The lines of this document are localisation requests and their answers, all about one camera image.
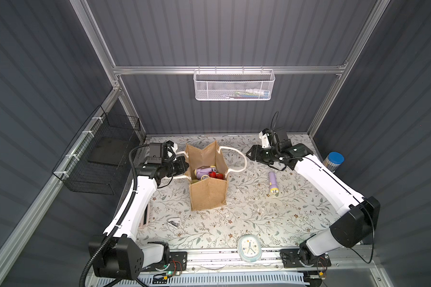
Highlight purple flashlight row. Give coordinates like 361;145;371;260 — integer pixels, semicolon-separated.
194;166;217;179

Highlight purple flashlight small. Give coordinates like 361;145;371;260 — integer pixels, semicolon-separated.
268;172;279;196

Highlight brown burlap tote bag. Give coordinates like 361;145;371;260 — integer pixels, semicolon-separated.
179;141;247;211

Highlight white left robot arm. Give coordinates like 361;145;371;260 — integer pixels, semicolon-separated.
79;141;189;287

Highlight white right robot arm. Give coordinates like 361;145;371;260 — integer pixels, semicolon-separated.
246;129;380;265

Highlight steel bottle blue cap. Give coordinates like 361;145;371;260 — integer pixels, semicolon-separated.
323;152;345;173

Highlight floral table mat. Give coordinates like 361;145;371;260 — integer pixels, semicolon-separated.
136;135;339;249

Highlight markers in white basket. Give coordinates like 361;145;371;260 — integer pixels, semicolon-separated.
225;88;271;100

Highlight mint green alarm clock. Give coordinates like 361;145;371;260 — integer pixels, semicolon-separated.
237;234;262;263

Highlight white vented strip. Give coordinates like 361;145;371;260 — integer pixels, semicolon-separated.
95;274;306;287

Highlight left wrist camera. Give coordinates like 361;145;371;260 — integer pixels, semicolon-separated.
165;141;178;157

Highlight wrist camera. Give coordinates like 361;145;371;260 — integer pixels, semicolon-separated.
165;141;178;157
259;129;272;149

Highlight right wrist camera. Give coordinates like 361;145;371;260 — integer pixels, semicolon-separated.
259;129;272;149

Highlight black wire basket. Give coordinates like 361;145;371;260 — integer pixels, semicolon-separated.
53;107;142;196

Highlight white wire mesh basket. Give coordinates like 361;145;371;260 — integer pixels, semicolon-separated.
193;68;275;101

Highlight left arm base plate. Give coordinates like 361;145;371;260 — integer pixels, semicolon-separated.
141;251;188;272

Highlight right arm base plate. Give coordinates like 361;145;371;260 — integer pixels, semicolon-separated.
280;248;332;268

